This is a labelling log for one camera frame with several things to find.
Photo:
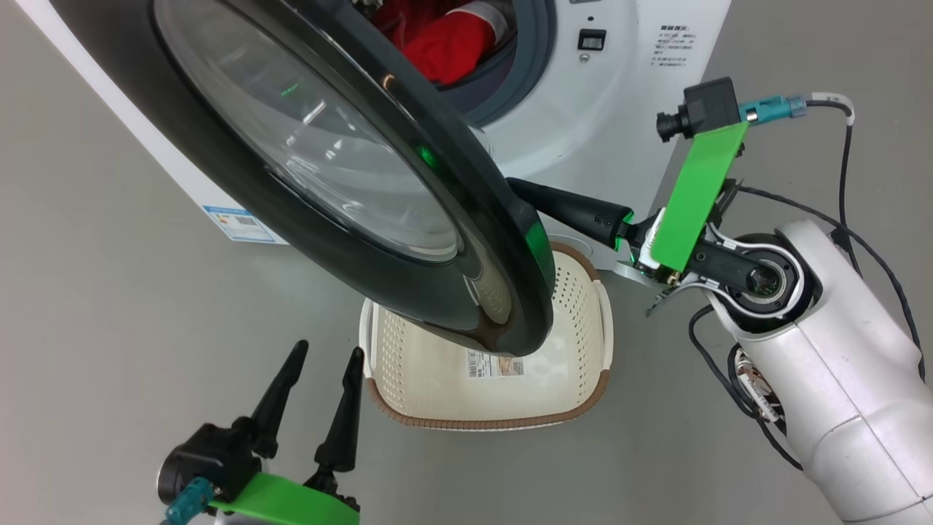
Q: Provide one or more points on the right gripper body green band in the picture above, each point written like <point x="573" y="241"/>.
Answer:
<point x="692" y="204"/>

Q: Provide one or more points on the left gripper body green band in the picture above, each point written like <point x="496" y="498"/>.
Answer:
<point x="284" y="503"/>

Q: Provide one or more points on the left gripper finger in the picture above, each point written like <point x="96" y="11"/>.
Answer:
<point x="344" y="423"/>
<point x="280" y="401"/>

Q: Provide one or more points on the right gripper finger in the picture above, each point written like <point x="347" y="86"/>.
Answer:
<point x="583" y="213"/>

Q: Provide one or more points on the red and white garment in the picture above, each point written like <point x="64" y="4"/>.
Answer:
<point x="452" y="44"/>

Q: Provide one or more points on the black round glass washer door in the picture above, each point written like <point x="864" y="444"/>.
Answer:
<point x="219" y="182"/>

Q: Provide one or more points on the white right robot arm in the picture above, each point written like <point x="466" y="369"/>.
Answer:
<point x="838" y="379"/>

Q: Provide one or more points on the white front-load washing machine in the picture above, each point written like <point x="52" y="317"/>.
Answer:
<point x="619" y="146"/>

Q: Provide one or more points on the cream basket with brown rim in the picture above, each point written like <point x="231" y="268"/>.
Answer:
<point x="576" y="328"/>

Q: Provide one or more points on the barcode label sticker in basket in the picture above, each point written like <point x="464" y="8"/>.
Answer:
<point x="496" y="364"/>

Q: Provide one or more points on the black door latch socket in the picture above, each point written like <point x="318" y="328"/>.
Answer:
<point x="592" y="39"/>

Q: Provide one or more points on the grey rubber door gasket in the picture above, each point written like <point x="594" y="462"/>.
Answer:
<point x="536" y="44"/>

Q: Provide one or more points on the blue energy label sticker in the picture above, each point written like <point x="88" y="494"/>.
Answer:
<point x="240" y="224"/>

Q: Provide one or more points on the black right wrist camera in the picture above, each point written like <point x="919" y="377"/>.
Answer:
<point x="707" y="106"/>

